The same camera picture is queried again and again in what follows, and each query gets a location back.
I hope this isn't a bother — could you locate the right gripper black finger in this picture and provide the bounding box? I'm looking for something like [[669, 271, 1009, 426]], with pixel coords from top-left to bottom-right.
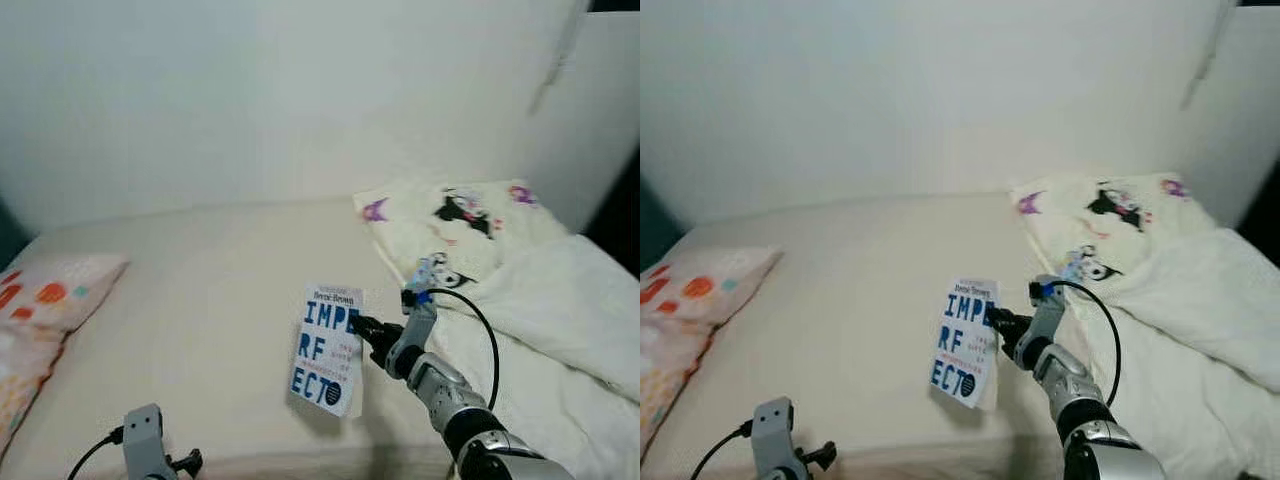
[[349, 313, 389, 349], [984, 302, 1023, 339]]

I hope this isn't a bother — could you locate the white book with blue letters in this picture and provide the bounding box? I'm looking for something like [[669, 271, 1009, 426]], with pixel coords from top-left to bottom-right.
[[930, 277, 1001, 411], [288, 283, 366, 418]]

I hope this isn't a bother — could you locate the cream cartoon print blanket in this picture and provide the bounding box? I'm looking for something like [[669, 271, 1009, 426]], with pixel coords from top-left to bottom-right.
[[353, 178, 641, 480], [1010, 172, 1280, 480]]

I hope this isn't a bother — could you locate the pink pillow with orange spots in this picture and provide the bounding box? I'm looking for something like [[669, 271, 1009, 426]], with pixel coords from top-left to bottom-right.
[[0, 252, 131, 456], [640, 245, 784, 456]]

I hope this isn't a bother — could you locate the mattress with beige sheet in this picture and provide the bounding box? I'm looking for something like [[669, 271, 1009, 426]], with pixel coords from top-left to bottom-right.
[[640, 190, 1280, 480], [0, 195, 641, 480]]

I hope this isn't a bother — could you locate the black wardrobe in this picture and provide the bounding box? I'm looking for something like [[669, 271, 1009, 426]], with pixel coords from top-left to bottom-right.
[[578, 145, 641, 279], [1235, 150, 1280, 241]]

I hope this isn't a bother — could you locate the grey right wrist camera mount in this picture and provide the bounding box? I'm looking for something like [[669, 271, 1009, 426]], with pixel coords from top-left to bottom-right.
[[388, 290, 441, 376], [1020, 280, 1069, 361]]

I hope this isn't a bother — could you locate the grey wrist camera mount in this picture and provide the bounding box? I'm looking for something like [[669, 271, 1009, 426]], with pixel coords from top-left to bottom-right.
[[122, 403, 166, 480], [388, 290, 441, 376], [1020, 280, 1069, 361], [752, 397, 796, 480]]

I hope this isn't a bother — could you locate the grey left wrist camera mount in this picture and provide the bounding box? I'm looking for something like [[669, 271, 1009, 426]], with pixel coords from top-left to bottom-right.
[[122, 403, 166, 480], [752, 397, 796, 480]]

